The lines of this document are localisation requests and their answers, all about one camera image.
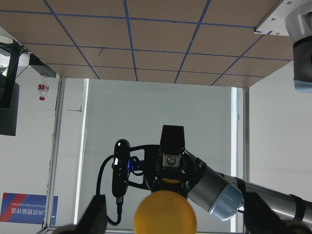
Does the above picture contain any black camera cable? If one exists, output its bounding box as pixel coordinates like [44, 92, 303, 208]
[96, 155, 124, 226]

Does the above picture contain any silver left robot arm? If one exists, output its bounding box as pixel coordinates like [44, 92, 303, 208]
[143, 125, 312, 226]

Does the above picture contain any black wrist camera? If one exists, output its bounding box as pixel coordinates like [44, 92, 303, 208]
[112, 139, 130, 198]

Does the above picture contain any blue red wall sign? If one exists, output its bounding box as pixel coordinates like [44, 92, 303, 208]
[0, 193, 47, 224]

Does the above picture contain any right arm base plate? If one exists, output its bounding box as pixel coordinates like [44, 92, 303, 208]
[254, 0, 299, 36]

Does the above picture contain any clear plastic bottle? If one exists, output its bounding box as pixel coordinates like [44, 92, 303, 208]
[38, 76, 49, 101]

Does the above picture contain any yellow push button switch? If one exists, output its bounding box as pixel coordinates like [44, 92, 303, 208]
[134, 190, 197, 234]

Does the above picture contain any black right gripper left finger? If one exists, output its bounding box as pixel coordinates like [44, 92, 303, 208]
[75, 195, 107, 234]

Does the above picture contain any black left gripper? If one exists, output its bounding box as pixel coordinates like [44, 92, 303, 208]
[143, 125, 197, 195]

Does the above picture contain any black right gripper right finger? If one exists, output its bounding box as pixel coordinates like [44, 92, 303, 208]
[244, 193, 288, 234]

